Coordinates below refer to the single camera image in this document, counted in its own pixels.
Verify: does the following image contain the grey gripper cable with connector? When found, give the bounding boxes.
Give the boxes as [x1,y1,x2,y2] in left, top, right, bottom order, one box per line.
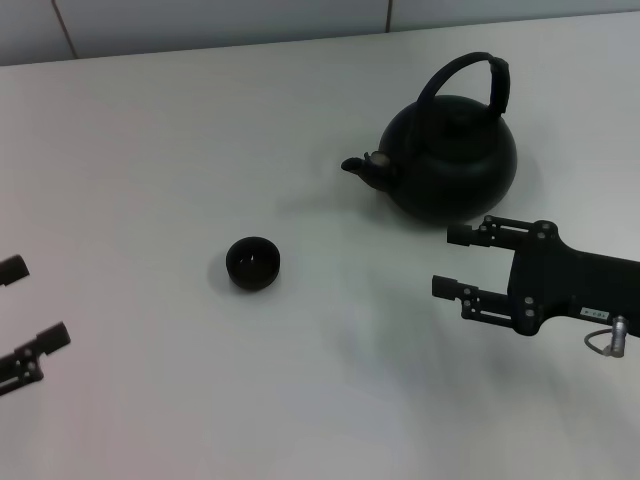
[583,315,629,359]

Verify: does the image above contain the small dark teacup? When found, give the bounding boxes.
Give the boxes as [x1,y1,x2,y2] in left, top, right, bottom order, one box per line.
[225,235,282,293]

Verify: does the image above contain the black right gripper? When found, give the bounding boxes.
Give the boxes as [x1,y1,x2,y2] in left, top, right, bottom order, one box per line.
[432,214,640,346]

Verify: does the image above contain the black round teapot with handle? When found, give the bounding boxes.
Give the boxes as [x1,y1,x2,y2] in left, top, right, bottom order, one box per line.
[341,51,519,225]

